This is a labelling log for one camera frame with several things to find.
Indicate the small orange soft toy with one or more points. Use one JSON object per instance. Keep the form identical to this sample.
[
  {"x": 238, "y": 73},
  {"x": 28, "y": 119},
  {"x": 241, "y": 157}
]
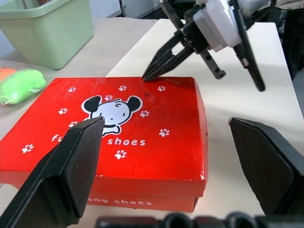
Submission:
[{"x": 6, "y": 72}]

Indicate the aluminium frame post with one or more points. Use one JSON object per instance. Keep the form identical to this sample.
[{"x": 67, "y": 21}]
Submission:
[{"x": 122, "y": 7}]

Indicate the orange shoe box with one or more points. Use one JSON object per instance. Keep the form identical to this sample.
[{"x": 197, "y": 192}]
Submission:
[{"x": 154, "y": 114}]

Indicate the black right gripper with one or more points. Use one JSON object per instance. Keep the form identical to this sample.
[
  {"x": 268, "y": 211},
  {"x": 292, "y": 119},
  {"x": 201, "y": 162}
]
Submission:
[{"x": 190, "y": 35}]

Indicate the pale green plastic bin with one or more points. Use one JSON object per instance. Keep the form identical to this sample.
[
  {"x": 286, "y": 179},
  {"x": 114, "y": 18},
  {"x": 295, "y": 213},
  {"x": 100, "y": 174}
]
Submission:
[{"x": 47, "y": 35}]

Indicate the green soft toy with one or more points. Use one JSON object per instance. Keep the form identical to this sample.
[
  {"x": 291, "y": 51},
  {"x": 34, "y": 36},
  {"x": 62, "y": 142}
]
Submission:
[{"x": 19, "y": 88}]

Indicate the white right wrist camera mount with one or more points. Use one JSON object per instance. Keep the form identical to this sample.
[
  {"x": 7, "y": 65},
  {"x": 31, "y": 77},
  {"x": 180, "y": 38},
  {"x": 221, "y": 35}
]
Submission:
[{"x": 218, "y": 26}]

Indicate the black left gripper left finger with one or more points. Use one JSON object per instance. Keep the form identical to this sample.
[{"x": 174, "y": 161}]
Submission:
[{"x": 59, "y": 178}]

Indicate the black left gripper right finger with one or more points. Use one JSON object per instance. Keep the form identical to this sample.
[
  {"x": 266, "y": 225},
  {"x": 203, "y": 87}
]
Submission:
[{"x": 268, "y": 166}]

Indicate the clear plastic toy bag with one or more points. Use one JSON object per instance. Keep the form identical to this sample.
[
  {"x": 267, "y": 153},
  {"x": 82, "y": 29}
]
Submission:
[{"x": 7, "y": 64}]

